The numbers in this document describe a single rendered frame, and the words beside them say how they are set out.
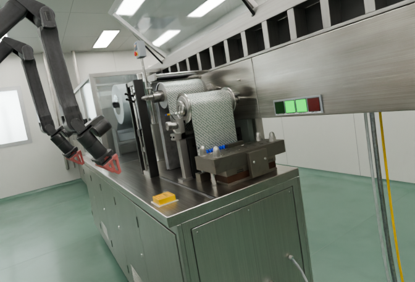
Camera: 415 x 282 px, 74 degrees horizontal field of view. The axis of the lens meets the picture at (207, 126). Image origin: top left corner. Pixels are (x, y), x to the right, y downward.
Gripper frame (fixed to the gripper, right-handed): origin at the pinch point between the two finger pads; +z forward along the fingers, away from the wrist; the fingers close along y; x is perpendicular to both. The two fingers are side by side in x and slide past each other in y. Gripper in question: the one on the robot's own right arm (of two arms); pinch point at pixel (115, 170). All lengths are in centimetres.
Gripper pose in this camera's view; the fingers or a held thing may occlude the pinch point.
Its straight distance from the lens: 118.7
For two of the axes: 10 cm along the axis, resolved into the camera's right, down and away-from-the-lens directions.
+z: 5.1, 7.7, 3.9
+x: -5.8, 6.4, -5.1
